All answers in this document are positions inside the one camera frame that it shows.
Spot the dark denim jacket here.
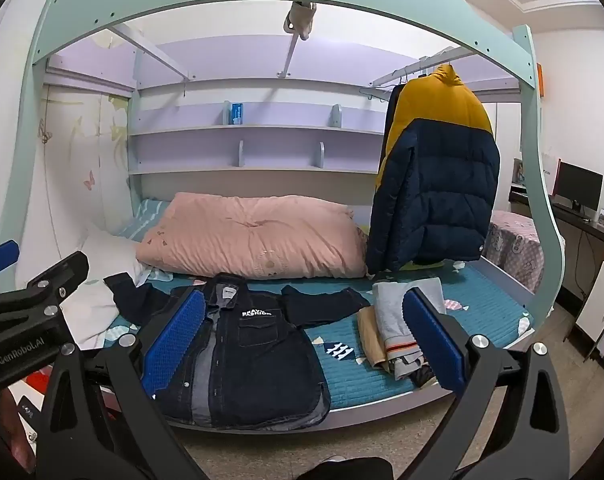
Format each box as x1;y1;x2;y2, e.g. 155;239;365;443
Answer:
103;272;371;430

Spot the white pillow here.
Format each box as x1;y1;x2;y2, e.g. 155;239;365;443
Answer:
61;224;149;350

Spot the teal quilted mattress cover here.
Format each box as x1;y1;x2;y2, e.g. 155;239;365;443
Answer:
101;259;536;411

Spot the folded grey sweatshirt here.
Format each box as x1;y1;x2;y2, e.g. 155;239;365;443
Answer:
371;277;449;380

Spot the folded tan garment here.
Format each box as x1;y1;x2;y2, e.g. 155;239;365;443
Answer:
357;307;390;372

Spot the pink patterned covered furniture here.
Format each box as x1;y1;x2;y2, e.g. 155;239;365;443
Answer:
483;210;544;292

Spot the dark wooden desk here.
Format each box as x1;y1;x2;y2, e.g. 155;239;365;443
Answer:
508;184;604;321

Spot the pink duvet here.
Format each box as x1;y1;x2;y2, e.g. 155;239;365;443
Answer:
136;193;367;280

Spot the navy yellow puffer jacket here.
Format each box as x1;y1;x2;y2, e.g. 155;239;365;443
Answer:
366;64;500;275

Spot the black computer monitor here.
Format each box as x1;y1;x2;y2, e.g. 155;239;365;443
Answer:
554;162;603;212

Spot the blue box on shelf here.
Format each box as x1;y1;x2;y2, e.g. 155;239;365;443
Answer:
229;103;243;126

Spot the lilac wall shelf unit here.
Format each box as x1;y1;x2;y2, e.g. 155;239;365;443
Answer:
127;34;523;177

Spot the mint green bunk bed frame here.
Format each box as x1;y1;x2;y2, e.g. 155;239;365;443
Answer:
0;0;568;430

